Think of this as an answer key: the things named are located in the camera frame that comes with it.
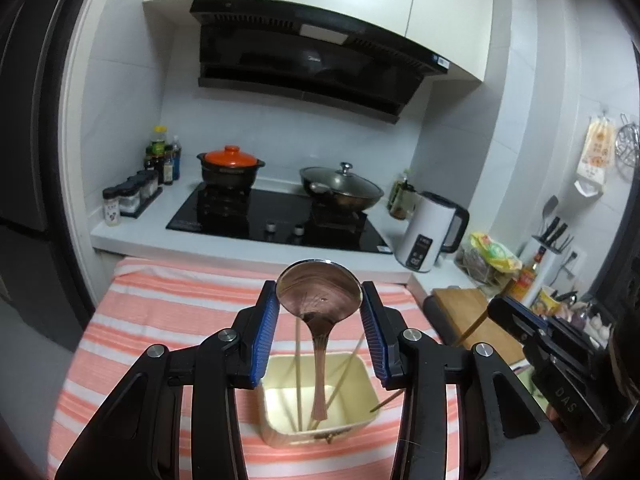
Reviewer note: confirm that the purple cup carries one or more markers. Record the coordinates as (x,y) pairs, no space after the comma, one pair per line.
(575,312)

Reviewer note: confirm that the glass wok lid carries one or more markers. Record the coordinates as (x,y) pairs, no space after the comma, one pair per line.
(345,180)

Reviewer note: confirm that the blue label bottle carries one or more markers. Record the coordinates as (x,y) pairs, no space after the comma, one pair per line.
(176,157)

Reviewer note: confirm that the dark kitchen spatula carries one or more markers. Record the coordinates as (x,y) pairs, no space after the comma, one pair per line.
(550,205)

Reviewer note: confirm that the glass pitcher with dark lid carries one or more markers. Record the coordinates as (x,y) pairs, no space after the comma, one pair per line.
(400,200)

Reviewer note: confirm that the labelled spice jar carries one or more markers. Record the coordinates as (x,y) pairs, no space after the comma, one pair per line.
(111,210)

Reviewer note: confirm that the orange pot lid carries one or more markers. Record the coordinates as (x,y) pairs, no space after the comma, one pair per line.
(230,156)

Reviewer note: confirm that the yellow cup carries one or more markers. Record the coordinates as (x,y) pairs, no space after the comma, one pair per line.
(547,302)

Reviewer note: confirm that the pink white striped tablecloth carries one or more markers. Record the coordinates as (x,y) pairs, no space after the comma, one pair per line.
(150,310)

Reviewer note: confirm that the single wooden chopstick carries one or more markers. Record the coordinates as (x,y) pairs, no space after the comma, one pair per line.
(472,327)

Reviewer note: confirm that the black glass gas cooktop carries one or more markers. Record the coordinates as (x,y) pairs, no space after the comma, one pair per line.
(280,212)

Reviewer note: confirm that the wooden cutting board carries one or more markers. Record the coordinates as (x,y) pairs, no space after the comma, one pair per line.
(460,310)

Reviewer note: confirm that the dark grey refrigerator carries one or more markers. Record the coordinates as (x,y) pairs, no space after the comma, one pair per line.
(20,185)

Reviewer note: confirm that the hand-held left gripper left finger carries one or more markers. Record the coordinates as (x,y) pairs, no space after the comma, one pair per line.
(265,340)

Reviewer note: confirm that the cream plastic utensil holder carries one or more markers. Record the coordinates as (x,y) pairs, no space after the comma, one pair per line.
(280,410)

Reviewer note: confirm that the yellow cap bottle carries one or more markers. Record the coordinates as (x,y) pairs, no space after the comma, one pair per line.
(159,147)

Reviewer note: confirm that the yellow green snack packet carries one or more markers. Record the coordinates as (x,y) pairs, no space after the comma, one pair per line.
(495,255)

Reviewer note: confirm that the hanging printed paper bag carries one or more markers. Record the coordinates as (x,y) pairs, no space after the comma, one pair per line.
(597,155)

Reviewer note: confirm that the dark wok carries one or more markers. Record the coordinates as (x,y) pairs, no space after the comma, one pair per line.
(350,202)

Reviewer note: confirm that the red label sauce bottle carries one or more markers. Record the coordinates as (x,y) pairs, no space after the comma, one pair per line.
(527,280)

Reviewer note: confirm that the white knife holder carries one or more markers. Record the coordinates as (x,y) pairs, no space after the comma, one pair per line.
(550,265)

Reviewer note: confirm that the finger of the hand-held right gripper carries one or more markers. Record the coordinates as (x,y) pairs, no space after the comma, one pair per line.
(555,325)
(510,322)

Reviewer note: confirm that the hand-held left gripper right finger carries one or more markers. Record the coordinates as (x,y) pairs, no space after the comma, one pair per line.
(375,340)

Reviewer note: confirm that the large steel spoon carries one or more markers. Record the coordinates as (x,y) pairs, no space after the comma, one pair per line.
(320,295)

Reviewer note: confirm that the white wall socket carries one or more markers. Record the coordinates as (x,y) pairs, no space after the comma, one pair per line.
(575,260)

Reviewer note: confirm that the white electric kettle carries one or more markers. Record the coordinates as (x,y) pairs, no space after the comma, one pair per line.
(425,230)

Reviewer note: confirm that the hanging metal trivet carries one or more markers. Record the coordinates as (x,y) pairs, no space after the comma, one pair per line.
(631,147)

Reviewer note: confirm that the bunch of wooden chopsticks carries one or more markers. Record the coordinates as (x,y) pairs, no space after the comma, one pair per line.
(297,385)

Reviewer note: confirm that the brown bottle white label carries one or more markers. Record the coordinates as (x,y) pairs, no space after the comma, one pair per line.
(168,166)

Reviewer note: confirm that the garlic bulb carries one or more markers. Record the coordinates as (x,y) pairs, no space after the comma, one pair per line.
(603,331)
(593,321)

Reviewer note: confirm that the black clay pot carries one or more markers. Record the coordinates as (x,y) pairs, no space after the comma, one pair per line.
(230,177)

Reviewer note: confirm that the steel ladle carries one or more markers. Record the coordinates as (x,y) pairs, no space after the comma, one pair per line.
(320,188)

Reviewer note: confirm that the dark sauce bottle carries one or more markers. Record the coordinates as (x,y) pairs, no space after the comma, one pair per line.
(149,164)

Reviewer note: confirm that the black range hood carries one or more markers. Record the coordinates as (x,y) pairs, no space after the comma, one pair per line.
(300,60)

